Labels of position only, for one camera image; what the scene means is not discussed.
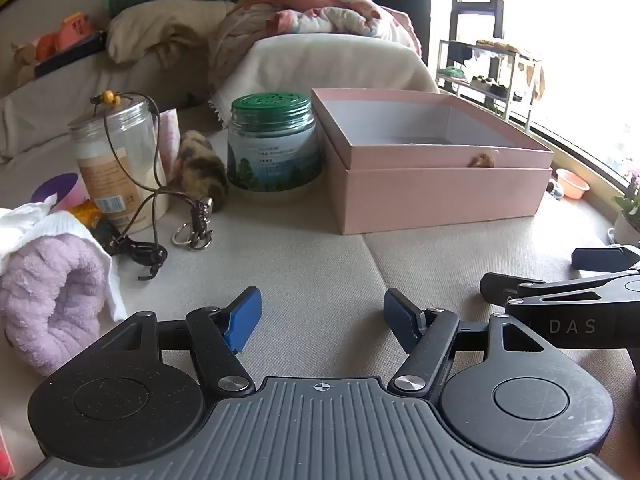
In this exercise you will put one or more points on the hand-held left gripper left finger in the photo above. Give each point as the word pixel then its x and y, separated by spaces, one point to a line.
pixel 244 322

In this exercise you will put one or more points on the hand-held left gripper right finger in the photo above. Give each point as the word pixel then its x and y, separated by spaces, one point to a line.
pixel 400 317

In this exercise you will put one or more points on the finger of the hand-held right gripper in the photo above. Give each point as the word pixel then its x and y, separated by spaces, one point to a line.
pixel 530 292
pixel 600 258

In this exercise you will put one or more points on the pink cardboard box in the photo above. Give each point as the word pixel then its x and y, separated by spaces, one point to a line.
pixel 440 195

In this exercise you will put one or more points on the orange packet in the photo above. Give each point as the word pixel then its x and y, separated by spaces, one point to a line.
pixel 85 212

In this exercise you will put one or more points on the lavender fluffy towel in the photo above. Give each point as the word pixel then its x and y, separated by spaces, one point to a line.
pixel 45 300

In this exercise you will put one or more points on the potted plant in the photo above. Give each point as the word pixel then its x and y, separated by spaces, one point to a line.
pixel 627 225

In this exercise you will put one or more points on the pink bowl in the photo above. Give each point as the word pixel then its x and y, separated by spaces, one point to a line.
pixel 572 185

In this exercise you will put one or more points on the brown fuzzy ball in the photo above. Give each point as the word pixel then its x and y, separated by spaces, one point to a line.
pixel 481 160

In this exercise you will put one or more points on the calico plush tail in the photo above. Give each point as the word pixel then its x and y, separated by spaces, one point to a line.
pixel 200 165

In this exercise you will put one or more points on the green lid jar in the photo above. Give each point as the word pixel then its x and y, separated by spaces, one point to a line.
pixel 272 155

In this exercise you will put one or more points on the clear plastic jar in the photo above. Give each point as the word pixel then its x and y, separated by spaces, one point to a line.
pixel 115 160

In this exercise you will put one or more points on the white cloth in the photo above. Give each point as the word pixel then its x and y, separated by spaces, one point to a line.
pixel 55 225

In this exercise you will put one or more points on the metal shoe rack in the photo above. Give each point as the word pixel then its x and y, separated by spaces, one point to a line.
pixel 505 55

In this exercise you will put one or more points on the white sofa cushion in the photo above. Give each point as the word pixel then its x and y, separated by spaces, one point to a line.
pixel 340 60

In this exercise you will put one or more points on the cream pillow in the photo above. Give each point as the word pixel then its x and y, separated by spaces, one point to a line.
pixel 150 25

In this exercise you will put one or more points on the navy flat box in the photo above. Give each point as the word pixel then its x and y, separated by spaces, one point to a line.
pixel 75 57

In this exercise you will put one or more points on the floral blanket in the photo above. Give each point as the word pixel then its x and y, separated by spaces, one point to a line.
pixel 320 10

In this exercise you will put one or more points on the pink plush toy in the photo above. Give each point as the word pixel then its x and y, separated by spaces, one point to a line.
pixel 75 30

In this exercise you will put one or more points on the beige plush toy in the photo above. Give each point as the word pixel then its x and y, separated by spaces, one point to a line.
pixel 22 60

